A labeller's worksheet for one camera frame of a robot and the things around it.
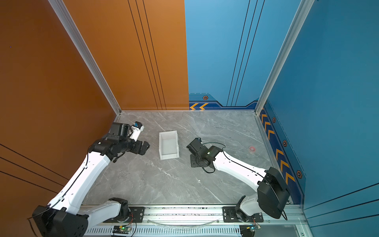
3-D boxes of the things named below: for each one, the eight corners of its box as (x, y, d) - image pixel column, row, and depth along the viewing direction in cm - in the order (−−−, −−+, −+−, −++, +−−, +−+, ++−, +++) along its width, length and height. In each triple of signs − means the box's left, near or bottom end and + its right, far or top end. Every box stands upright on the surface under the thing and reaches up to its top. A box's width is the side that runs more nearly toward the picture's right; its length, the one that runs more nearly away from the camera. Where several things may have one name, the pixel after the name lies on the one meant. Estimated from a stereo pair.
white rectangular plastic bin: (161, 161, 94) (159, 156, 89) (160, 138, 106) (159, 132, 100) (179, 158, 95) (178, 153, 90) (177, 135, 107) (176, 129, 101)
